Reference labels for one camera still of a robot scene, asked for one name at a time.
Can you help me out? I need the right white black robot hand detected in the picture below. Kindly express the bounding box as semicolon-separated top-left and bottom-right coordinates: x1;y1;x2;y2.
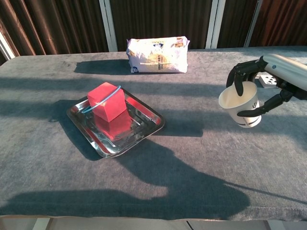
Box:
226;56;298;118

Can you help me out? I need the white paper cup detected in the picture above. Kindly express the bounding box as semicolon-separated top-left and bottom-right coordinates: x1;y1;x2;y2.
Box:
218;80;262;129

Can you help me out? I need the playing card deck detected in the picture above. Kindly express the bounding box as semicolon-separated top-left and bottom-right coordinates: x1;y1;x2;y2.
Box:
257;72;280;89

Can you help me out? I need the dark brown pleated curtain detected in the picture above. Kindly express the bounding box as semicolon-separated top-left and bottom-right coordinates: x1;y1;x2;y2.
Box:
0;0;108;66
249;0;307;47
109;0;213;52
217;0;256;48

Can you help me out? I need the white plastic food bag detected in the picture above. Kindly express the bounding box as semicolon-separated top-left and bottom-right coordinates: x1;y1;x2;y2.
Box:
126;35;190;74

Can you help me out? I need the shiny metal tray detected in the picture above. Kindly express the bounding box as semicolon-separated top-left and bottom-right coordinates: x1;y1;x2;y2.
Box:
66;92;165;159

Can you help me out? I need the light blue rubber band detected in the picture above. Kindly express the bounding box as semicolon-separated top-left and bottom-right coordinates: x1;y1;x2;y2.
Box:
81;85;122;114

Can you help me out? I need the red cardboard box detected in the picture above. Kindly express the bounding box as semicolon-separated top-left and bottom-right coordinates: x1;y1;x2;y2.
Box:
87;82;127;123

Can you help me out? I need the grey table cloth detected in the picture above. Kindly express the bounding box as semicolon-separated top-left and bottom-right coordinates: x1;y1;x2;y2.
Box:
0;45;307;222

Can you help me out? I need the white frame post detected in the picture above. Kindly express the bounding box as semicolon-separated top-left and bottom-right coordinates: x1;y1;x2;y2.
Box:
244;0;262;47
0;31;16;61
205;0;226;50
98;0;118;52

